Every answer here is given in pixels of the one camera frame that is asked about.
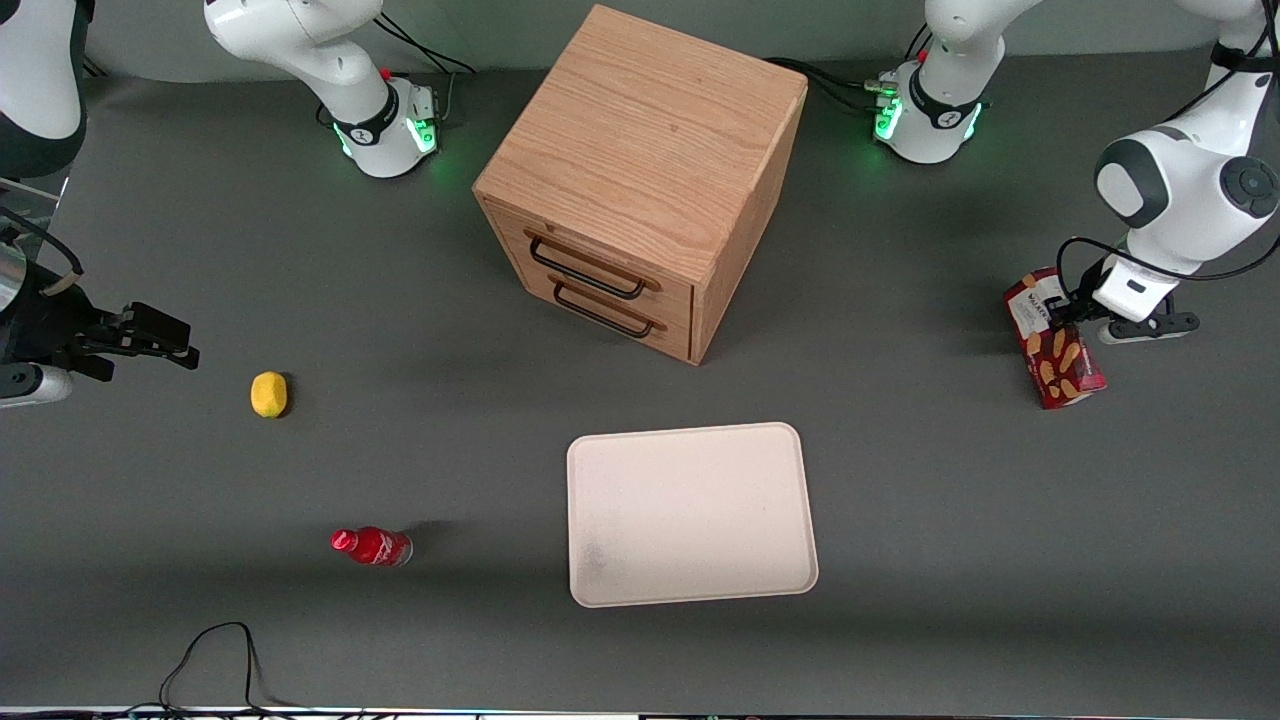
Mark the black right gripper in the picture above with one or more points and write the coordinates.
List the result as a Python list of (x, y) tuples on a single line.
[(42, 322)]

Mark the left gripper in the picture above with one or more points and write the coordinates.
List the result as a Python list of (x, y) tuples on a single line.
[(1079, 305)]

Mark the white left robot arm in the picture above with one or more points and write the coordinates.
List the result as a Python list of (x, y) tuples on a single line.
[(1190, 180)]

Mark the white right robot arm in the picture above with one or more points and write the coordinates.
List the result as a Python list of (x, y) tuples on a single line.
[(300, 45)]

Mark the beige rectangular tray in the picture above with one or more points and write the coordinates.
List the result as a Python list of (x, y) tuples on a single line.
[(690, 515)]

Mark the yellow lemon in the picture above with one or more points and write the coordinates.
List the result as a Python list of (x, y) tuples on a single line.
[(268, 395)]

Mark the red cola bottle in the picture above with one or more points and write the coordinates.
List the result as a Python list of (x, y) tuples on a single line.
[(375, 547)]

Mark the wooden lower drawer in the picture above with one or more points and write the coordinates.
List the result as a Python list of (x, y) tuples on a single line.
[(675, 342)]

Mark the wooden drawer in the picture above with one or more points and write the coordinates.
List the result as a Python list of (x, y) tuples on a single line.
[(675, 342), (672, 300)]

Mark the wooden upper drawer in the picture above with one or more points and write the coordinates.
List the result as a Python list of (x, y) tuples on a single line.
[(672, 300)]

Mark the wooden drawer cabinet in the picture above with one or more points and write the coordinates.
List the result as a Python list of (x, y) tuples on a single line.
[(650, 130)]

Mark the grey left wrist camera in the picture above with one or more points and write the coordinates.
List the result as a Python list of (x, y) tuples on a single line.
[(1150, 328)]

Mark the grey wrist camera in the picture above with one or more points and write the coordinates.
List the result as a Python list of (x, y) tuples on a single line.
[(30, 385), (1150, 328)]

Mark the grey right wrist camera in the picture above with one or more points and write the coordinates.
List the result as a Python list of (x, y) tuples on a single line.
[(30, 385)]

